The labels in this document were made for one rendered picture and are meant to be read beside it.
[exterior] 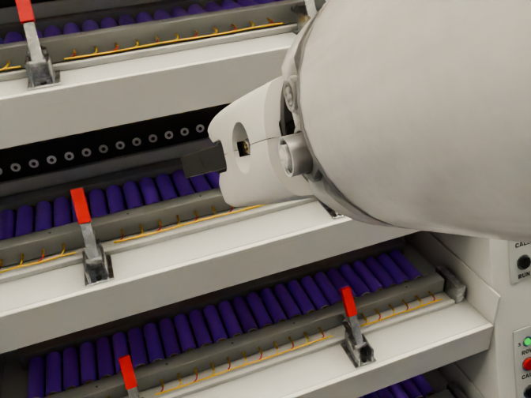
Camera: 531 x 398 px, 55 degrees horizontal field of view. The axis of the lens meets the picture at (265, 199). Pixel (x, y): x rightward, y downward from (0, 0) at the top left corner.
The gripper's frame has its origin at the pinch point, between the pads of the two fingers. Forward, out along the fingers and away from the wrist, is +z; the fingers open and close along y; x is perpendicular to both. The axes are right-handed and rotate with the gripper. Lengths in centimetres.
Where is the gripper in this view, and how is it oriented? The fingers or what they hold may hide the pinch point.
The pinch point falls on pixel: (271, 148)
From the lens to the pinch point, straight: 34.1
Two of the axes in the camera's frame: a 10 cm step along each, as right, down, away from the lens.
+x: -2.4, -9.7, -0.7
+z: -2.5, -0.1, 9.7
